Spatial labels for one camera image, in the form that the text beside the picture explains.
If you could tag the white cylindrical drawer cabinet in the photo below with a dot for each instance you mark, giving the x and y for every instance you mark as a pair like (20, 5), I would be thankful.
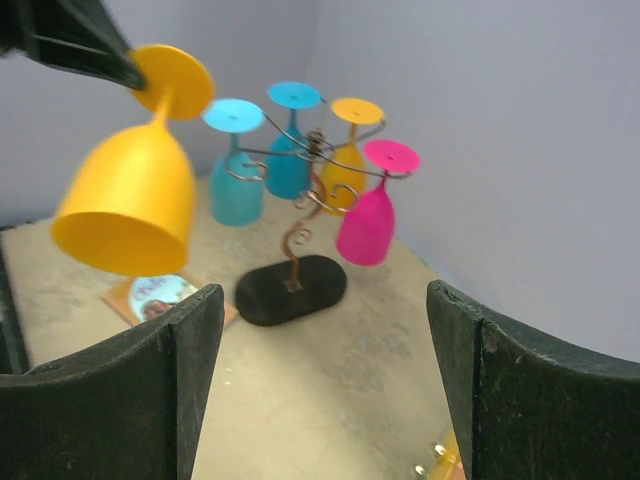
(447, 463)

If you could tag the pink wine glass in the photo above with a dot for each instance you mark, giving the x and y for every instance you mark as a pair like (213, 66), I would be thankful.
(367, 231)

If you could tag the blue wine glass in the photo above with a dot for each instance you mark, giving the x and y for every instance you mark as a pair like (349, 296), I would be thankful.
(288, 173)
(236, 186)

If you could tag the illustrated book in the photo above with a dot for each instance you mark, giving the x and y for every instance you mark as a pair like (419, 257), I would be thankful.
(139, 299)

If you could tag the yellow wine glass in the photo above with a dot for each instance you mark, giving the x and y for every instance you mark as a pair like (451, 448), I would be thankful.
(350, 160)
(130, 207)

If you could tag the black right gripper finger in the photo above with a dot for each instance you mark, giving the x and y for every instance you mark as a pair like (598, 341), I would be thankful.
(74, 36)
(129, 407)
(527, 405)

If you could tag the metal wine glass rack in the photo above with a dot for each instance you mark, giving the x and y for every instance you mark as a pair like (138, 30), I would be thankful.
(301, 285)

